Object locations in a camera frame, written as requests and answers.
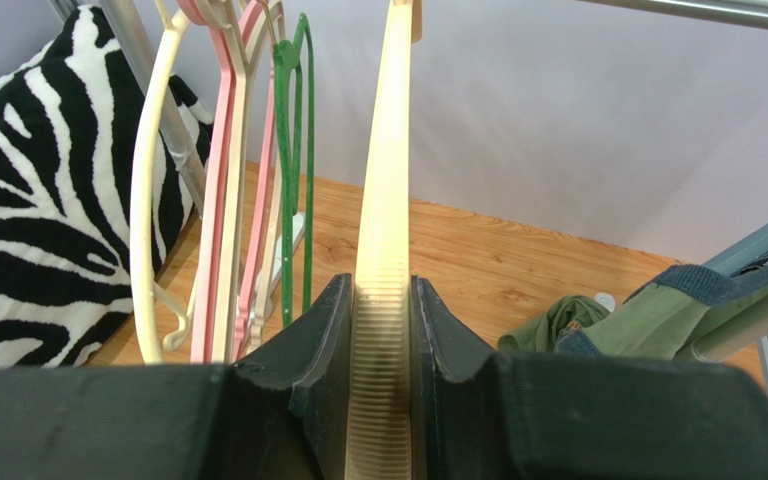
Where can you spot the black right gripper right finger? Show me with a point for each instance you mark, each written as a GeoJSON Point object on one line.
{"type": "Point", "coordinates": [478, 413]}

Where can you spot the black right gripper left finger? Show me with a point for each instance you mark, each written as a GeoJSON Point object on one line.
{"type": "Point", "coordinates": [278, 413]}

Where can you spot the wooden hanger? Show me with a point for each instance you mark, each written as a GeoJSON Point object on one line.
{"type": "Point", "coordinates": [378, 442]}

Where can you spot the pink plastic hanger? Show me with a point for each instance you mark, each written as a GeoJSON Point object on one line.
{"type": "Point", "coordinates": [224, 200]}

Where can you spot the cream white hanger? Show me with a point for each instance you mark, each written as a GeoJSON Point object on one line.
{"type": "Point", "coordinates": [159, 119]}

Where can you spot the olive green tank top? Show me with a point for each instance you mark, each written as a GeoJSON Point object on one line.
{"type": "Point", "coordinates": [668, 313]}

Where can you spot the green hanger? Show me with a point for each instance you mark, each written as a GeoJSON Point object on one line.
{"type": "Point", "coordinates": [294, 84]}

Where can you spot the blue grey hanger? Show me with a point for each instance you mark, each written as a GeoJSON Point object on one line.
{"type": "Point", "coordinates": [741, 254]}

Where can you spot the zebra striped pillow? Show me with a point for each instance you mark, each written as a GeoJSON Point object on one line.
{"type": "Point", "coordinates": [68, 124]}

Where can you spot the white metal clothes rack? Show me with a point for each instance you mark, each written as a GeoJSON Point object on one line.
{"type": "Point", "coordinates": [225, 322]}

